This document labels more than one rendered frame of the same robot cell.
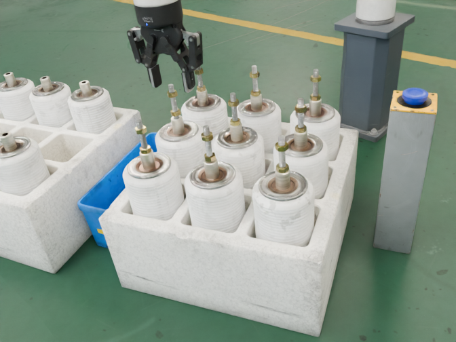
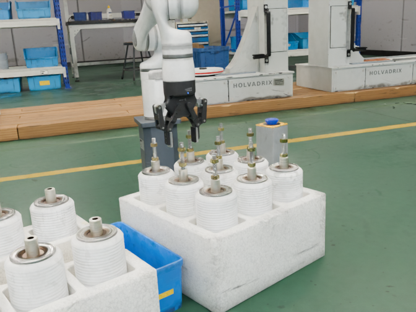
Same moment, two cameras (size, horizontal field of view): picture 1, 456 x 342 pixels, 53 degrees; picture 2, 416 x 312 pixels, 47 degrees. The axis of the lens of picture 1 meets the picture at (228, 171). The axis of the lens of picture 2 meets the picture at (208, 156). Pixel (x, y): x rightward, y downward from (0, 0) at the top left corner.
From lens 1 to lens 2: 1.08 m
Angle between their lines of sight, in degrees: 61
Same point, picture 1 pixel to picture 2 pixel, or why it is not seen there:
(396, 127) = (275, 137)
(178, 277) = (261, 264)
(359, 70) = (164, 150)
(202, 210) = (265, 197)
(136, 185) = (229, 199)
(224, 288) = (285, 251)
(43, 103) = (12, 225)
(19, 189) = (123, 268)
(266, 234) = (293, 197)
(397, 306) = not seen: hidden behind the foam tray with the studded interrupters
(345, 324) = not seen: hidden behind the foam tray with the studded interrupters
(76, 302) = not seen: outside the picture
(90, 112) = (71, 212)
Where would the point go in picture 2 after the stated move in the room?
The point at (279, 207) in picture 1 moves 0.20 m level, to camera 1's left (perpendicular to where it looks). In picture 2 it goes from (299, 172) to (276, 199)
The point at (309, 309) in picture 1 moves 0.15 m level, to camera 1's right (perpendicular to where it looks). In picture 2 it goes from (321, 233) to (332, 212)
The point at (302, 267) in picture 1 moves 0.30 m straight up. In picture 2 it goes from (319, 201) to (321, 84)
